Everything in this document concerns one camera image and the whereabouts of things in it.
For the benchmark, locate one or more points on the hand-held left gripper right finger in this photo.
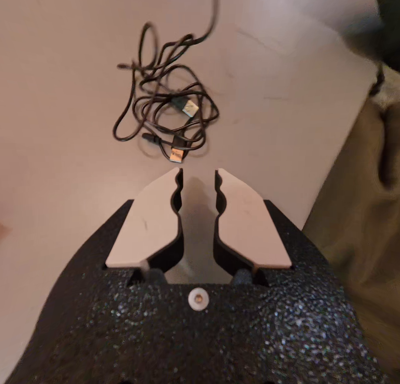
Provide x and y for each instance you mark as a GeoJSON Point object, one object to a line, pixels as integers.
{"type": "Point", "coordinates": [247, 228]}

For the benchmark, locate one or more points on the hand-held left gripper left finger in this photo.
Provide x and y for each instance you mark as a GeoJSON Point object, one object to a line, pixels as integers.
{"type": "Point", "coordinates": [150, 228]}

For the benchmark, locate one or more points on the person's olive trousers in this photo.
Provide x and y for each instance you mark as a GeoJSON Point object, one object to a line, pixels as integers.
{"type": "Point", "coordinates": [359, 203]}

